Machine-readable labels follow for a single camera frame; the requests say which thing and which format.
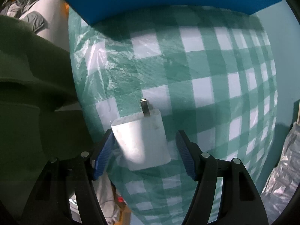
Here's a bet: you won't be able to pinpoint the silver foil sheet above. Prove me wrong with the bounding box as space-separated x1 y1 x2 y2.
261 123 299 224

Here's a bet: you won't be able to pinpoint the green checkered tablecloth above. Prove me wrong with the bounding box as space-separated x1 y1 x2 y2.
69 6 278 224

